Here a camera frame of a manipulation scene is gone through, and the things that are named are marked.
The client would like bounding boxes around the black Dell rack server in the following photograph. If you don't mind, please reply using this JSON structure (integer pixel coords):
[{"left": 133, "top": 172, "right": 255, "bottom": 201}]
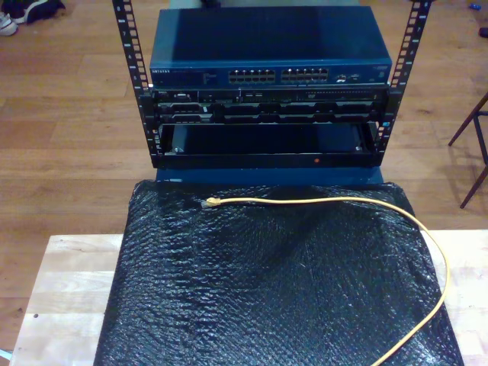
[{"left": 150, "top": 87, "right": 390, "bottom": 125}]

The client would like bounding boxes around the black perforated rack post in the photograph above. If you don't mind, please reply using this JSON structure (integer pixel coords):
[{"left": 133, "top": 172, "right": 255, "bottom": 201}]
[
  {"left": 371, "top": 0, "right": 435, "bottom": 168},
  {"left": 111, "top": 0, "right": 165, "bottom": 169}
]

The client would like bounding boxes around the yellow network cable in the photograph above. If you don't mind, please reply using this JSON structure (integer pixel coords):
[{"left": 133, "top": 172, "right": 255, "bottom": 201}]
[{"left": 201, "top": 196, "right": 452, "bottom": 366}]

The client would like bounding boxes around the dark wooden chair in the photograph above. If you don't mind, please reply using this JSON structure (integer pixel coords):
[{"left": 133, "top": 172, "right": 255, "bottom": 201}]
[{"left": 448, "top": 90, "right": 488, "bottom": 210}]

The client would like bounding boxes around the white sneaker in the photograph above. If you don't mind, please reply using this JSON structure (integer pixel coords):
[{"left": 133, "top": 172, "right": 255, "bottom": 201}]
[{"left": 0, "top": 11, "right": 19, "bottom": 37}]

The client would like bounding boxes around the black bubble wrap mat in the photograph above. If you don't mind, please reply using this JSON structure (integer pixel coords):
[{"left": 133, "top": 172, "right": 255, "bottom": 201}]
[{"left": 93, "top": 181, "right": 465, "bottom": 366}]

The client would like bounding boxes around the dark navy sneaker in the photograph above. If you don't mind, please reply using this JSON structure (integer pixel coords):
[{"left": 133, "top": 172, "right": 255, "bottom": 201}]
[{"left": 7, "top": 0, "right": 66, "bottom": 24}]

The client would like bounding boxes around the blue Netgear network switch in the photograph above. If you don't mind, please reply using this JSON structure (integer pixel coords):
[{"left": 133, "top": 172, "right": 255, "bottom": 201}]
[{"left": 149, "top": 6, "right": 393, "bottom": 89}]

